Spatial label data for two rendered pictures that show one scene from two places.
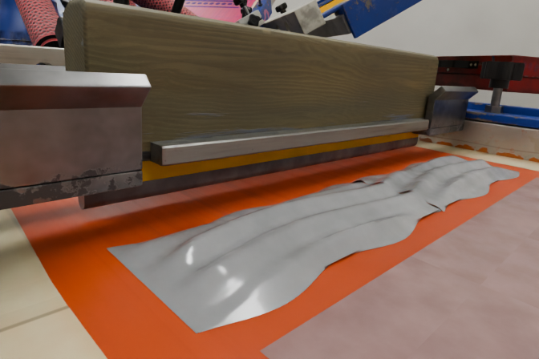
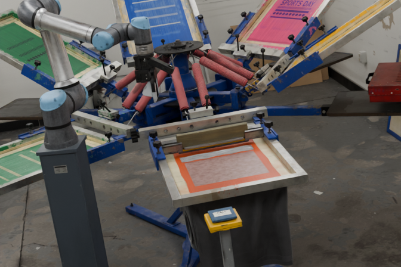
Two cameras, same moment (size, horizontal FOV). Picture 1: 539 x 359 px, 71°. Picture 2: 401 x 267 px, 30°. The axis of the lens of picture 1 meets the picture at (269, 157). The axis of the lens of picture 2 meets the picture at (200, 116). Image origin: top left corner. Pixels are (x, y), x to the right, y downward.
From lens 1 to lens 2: 347 cm
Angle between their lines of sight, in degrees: 36
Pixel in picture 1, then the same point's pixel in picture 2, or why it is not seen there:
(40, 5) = (181, 96)
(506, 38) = not seen: outside the picture
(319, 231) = (197, 157)
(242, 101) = (195, 141)
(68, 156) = (176, 149)
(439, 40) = not seen: outside the picture
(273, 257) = (190, 158)
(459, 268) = (205, 160)
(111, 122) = (179, 146)
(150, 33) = (182, 137)
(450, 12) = not seen: outside the picture
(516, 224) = (223, 157)
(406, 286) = (199, 161)
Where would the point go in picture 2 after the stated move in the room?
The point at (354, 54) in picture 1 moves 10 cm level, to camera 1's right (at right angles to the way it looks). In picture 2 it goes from (216, 130) to (233, 132)
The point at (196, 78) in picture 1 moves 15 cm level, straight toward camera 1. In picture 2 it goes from (188, 140) to (175, 151)
